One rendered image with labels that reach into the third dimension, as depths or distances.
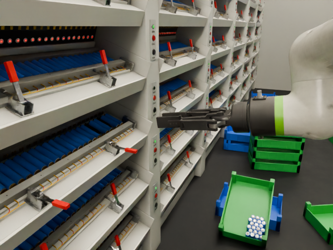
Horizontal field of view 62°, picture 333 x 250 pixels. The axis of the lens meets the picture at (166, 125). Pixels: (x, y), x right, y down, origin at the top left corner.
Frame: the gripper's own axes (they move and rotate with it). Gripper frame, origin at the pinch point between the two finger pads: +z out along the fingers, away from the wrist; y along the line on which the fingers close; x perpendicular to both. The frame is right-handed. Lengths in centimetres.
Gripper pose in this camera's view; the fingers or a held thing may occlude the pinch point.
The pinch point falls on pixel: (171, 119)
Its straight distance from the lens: 74.0
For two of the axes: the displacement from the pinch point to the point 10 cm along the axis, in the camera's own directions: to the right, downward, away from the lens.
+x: 1.5, 9.5, 2.7
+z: -9.1, 0.3, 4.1
